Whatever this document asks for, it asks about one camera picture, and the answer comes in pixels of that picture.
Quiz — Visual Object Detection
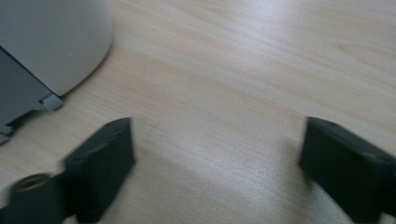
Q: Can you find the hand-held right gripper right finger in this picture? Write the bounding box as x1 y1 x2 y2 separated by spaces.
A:
298 116 396 224

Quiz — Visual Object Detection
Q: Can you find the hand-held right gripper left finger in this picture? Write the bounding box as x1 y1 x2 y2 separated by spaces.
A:
61 117 136 224

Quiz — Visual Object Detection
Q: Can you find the beige plastic appliance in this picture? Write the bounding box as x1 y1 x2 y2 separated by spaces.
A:
0 0 114 146

